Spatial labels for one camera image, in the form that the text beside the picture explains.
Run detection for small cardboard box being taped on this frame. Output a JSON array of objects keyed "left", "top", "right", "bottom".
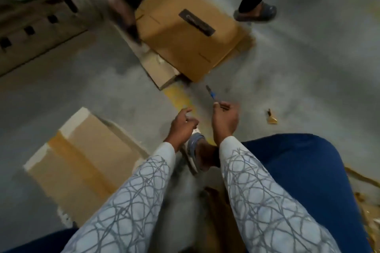
[{"left": 116, "top": 21, "right": 181, "bottom": 91}]

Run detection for large flat black-label cardboard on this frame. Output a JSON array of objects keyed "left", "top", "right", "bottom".
[{"left": 135, "top": 0, "right": 253, "bottom": 83}]

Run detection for person's blue trousers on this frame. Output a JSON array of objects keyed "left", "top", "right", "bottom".
[{"left": 0, "top": 133, "right": 372, "bottom": 253}]

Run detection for person's right white clog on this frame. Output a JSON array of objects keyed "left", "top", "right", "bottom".
[{"left": 183, "top": 130, "right": 217, "bottom": 175}]

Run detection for small brown cardboard box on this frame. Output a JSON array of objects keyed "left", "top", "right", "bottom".
[{"left": 23, "top": 106, "right": 149, "bottom": 227}]

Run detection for wooden pallet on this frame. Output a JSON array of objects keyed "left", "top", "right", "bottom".
[{"left": 0, "top": 0, "right": 105, "bottom": 79}]

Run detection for blue-handled cutter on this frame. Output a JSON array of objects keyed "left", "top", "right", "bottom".
[{"left": 205, "top": 85, "right": 218, "bottom": 101}]

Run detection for person's right hand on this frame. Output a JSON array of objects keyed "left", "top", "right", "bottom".
[{"left": 212, "top": 101, "right": 241, "bottom": 145}]

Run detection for person's left hand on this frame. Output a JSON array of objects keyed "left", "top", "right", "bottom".
[{"left": 163, "top": 108, "right": 200, "bottom": 151}]

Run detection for person's right forearm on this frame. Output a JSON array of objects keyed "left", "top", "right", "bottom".
[{"left": 218, "top": 136, "right": 342, "bottom": 253}]

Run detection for person's left forearm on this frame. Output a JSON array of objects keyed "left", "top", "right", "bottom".
[{"left": 62, "top": 142, "right": 177, "bottom": 253}]

